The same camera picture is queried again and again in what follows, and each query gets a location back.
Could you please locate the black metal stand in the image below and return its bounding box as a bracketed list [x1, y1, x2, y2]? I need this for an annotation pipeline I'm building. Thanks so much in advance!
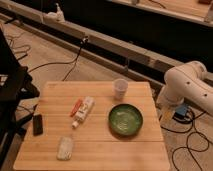
[0, 29, 40, 168]

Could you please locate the orange marker pen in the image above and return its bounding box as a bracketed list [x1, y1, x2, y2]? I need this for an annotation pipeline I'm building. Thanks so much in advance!
[70, 99, 83, 117]

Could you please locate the white object on rail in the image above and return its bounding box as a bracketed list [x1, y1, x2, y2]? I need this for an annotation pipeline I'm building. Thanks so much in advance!
[46, 4, 65, 22]

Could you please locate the green ceramic bowl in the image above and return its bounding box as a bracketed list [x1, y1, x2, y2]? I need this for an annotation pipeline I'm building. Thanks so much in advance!
[108, 104, 143, 136]

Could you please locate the wooden table board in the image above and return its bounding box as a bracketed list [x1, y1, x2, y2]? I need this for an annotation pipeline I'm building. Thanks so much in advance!
[14, 81, 170, 171]

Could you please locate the white scrubbing sponge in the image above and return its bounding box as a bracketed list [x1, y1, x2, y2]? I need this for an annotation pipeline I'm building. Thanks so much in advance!
[56, 137, 74, 161]

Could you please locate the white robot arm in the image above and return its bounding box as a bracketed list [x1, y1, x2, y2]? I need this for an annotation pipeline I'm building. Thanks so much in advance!
[157, 61, 213, 119]

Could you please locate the black floor cable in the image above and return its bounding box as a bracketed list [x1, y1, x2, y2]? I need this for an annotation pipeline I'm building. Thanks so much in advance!
[27, 36, 90, 82]

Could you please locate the blue box on floor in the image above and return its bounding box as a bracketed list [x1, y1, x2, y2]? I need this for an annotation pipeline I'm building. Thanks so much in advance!
[175, 104, 188, 118]

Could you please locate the black rectangular block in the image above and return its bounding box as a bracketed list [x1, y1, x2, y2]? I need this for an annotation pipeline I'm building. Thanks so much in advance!
[33, 114, 43, 136]

